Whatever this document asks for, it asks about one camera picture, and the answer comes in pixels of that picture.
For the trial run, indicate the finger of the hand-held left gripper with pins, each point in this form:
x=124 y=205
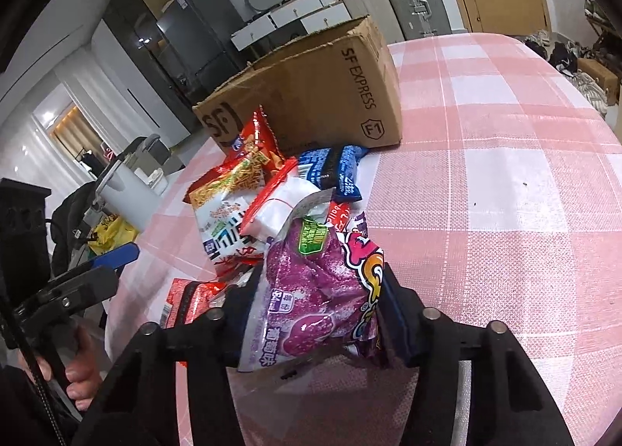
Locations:
x=82 y=290
x=114 y=255

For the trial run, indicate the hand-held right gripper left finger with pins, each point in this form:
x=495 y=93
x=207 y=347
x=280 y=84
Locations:
x=233 y=324

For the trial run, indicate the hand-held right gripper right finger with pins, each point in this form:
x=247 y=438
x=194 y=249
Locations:
x=396 y=310

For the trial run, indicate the red cookie packet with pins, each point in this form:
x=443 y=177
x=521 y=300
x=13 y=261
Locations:
x=194 y=300

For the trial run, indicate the cartoon lettered snack packet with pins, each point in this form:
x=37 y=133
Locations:
x=364 y=271

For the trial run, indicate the purple snack packet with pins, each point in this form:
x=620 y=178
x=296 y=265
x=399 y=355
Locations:
x=311 y=281

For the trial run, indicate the small red packet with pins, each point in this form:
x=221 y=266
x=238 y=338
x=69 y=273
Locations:
x=340 y=215

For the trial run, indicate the white and orange noodle packet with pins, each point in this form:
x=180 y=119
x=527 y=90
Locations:
x=228 y=203

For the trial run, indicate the white packet with red edge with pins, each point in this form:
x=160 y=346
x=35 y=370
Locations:
x=286 y=208

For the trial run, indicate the blue cookie packet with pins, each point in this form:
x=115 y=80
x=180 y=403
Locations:
x=330 y=169

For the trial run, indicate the red chips bag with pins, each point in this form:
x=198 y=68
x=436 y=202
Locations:
x=252 y=140

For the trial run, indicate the brown cardboard box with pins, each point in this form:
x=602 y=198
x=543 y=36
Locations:
x=316 y=86

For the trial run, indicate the person's left forearm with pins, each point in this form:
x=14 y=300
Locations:
x=19 y=407

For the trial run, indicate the person's left hand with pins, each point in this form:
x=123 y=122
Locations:
x=77 y=373

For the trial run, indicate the yellow plastic bag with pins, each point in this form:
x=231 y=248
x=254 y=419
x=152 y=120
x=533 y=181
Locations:
x=109 y=232

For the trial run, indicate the white bin with grey lid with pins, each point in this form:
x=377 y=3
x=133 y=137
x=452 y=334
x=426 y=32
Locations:
x=126 y=183

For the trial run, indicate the pink checked tablecloth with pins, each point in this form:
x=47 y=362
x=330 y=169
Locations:
x=486 y=183

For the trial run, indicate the black cabinet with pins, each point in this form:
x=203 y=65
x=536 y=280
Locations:
x=131 y=38

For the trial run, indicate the grey refrigerator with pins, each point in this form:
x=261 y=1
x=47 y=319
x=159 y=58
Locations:
x=194 y=38

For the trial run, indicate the white drawer cabinet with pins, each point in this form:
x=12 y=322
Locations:
x=291 y=18

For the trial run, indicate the group of shoes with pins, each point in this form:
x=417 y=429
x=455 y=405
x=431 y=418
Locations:
x=559 y=52

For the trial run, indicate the small cardboard box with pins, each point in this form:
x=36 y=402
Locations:
x=600 y=74

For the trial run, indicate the wooden shoe rack with shoes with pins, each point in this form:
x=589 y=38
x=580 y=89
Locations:
x=602 y=23

